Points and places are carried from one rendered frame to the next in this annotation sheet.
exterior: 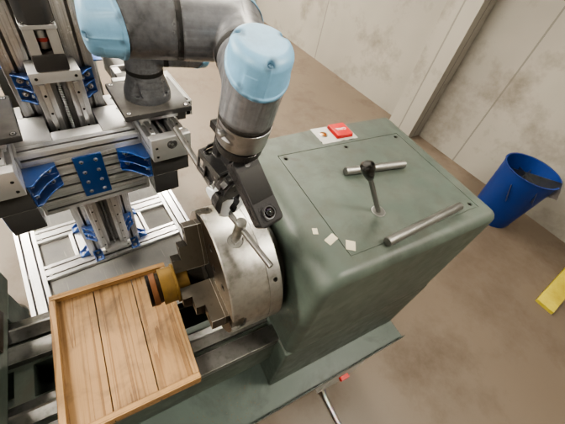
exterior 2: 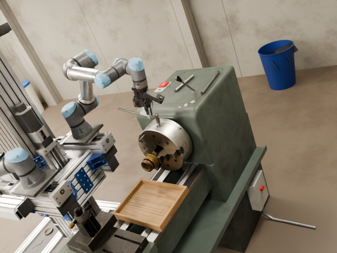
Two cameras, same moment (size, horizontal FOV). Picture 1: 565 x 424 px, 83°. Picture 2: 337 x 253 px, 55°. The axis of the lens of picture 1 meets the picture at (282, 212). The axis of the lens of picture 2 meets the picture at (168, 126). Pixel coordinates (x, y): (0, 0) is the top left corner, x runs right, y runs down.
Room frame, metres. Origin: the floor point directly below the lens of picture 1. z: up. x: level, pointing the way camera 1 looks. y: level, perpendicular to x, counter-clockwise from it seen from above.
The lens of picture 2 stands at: (-1.26, 0.23, 2.10)
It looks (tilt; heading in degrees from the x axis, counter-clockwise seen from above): 28 degrees down; 353
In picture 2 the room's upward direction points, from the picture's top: 23 degrees counter-clockwise
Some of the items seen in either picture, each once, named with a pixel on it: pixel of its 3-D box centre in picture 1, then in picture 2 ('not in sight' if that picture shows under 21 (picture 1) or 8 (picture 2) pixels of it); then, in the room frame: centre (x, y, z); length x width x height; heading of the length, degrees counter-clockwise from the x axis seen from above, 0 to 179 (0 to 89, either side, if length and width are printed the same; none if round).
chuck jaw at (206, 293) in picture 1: (211, 305); (169, 154); (0.31, 0.10, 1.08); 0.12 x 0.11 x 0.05; 39
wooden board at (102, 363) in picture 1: (123, 338); (150, 202); (0.25, 0.32, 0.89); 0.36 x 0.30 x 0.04; 39
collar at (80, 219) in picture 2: not in sight; (80, 215); (0.09, 0.64, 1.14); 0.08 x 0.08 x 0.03
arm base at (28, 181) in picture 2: not in sight; (30, 174); (0.60, 0.90, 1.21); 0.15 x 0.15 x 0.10
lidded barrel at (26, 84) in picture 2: not in sight; (25, 101); (5.73, 1.96, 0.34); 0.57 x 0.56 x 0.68; 136
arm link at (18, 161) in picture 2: not in sight; (18, 160); (0.60, 0.91, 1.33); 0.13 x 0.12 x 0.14; 67
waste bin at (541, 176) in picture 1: (514, 193); (280, 64); (2.28, -1.84, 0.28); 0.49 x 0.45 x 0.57; 49
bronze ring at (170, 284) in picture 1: (168, 284); (150, 161); (0.34, 0.22, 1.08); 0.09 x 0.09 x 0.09; 39
